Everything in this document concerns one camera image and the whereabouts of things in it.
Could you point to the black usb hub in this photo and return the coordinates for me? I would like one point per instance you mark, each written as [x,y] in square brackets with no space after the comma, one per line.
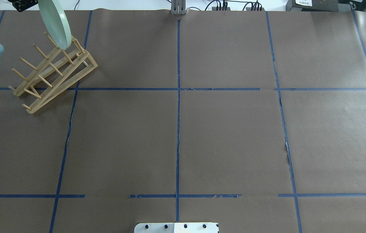
[221,7]
[253,6]

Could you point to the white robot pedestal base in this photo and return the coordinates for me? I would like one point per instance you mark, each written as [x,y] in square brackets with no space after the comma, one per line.
[177,227]

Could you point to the grey aluminium frame post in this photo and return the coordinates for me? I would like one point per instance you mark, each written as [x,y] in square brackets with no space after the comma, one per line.
[178,7]

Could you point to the pale green round plate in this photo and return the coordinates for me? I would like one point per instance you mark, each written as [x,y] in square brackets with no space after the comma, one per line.
[56,22]

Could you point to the black usb hub right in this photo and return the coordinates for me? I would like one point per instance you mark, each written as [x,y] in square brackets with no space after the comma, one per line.
[253,6]

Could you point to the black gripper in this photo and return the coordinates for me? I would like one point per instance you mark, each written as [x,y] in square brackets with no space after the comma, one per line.
[24,4]

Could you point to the black usb hub left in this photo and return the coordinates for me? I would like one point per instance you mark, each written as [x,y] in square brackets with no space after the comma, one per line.
[221,7]

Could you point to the wooden dish rack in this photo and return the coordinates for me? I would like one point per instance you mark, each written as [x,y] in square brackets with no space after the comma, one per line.
[57,72]

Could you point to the black computer box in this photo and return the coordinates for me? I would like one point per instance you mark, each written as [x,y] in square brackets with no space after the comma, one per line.
[319,6]

